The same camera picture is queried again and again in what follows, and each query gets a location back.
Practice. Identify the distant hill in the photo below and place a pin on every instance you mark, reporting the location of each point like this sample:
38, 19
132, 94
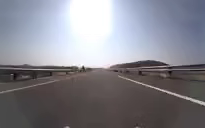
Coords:
140, 63

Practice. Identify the metal guardrail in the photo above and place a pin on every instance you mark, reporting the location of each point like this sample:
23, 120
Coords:
176, 68
30, 70

